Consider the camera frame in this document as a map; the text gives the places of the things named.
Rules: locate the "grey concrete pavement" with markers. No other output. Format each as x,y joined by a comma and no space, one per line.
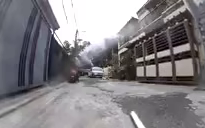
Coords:
10,101

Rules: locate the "robot's own part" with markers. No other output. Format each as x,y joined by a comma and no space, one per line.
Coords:
137,120

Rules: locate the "building with slatted fence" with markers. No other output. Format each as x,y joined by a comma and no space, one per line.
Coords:
166,50

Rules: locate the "trees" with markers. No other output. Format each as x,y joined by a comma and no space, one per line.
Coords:
77,50

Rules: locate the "dark vehicle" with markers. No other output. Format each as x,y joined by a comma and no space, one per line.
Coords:
73,76

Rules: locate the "grey asphalt road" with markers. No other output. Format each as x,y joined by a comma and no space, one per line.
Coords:
100,105

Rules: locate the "white car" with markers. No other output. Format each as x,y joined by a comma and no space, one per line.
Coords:
96,72

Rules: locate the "grey building with dark stripes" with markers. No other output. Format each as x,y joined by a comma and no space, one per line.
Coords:
20,46

